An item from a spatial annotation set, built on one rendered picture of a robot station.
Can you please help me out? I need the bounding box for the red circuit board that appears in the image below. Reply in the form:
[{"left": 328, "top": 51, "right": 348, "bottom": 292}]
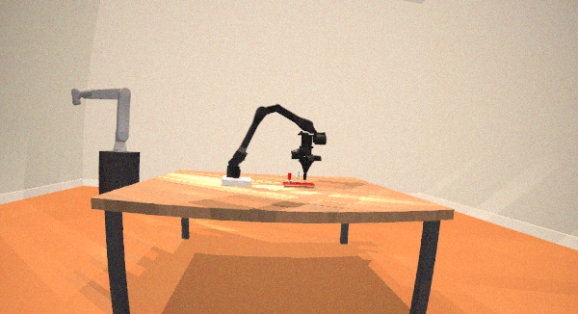
[{"left": 283, "top": 171, "right": 315, "bottom": 189}]

